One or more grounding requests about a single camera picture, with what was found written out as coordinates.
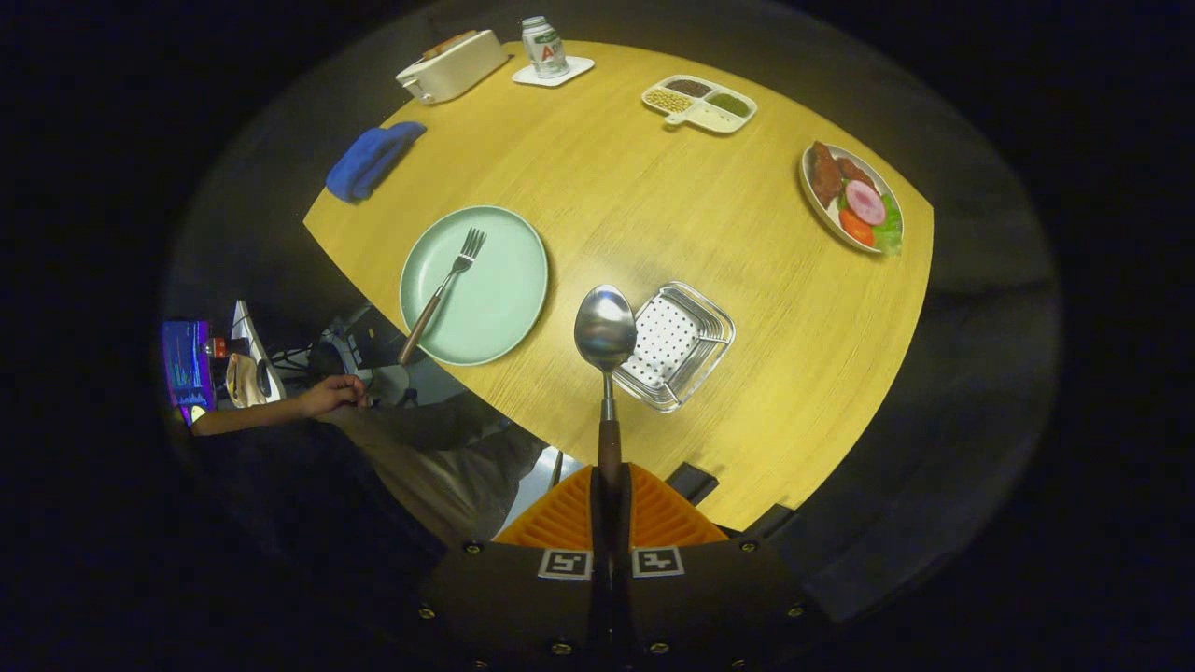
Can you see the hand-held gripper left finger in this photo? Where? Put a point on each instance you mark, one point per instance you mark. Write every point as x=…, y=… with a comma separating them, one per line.
x=596, y=537

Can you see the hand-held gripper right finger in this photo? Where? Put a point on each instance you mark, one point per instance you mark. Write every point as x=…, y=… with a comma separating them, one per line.
x=625, y=537

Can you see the black table leg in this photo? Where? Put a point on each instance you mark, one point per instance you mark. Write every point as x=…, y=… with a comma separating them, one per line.
x=767, y=521
x=691, y=482

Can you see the person's grey trousers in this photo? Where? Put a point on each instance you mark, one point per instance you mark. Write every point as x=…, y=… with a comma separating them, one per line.
x=448, y=467

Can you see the pale green plate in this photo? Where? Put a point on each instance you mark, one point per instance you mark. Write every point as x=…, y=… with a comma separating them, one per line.
x=495, y=299

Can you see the white angled stand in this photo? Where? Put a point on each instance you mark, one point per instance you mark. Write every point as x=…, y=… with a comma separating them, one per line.
x=250, y=331

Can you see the white plate with food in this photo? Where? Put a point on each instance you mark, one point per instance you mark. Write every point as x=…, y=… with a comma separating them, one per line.
x=854, y=196

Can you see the divided dish with beans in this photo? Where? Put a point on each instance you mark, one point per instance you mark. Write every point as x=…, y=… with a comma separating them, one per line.
x=709, y=114

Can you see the blue folded cloth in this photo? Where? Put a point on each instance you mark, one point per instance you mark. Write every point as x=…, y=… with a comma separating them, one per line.
x=369, y=160

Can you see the lit computer monitor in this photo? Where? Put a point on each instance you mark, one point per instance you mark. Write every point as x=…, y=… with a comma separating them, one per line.
x=187, y=364

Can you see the white square coaster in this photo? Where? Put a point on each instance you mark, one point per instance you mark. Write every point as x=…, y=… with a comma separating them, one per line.
x=574, y=70

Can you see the cream white toaster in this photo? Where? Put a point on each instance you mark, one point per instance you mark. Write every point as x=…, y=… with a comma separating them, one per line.
x=457, y=70

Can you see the small white drink bottle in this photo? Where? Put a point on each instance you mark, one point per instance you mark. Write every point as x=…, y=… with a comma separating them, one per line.
x=544, y=47

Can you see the brown toast slice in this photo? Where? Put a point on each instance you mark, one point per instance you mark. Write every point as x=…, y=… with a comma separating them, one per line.
x=448, y=43

